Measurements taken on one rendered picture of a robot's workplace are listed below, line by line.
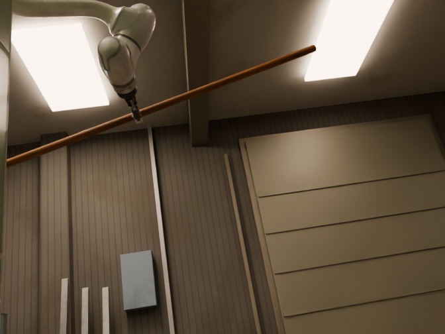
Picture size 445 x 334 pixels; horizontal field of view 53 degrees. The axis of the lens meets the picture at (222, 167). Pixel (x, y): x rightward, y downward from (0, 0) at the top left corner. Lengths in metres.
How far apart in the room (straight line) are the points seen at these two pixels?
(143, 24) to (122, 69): 0.18
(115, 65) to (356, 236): 4.24
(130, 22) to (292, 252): 3.91
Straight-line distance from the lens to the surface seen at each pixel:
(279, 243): 5.08
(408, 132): 6.13
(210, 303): 4.94
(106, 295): 4.80
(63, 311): 4.84
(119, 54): 1.45
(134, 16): 1.57
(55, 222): 5.23
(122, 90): 1.58
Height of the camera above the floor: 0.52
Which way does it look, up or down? 24 degrees up
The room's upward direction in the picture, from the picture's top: 10 degrees counter-clockwise
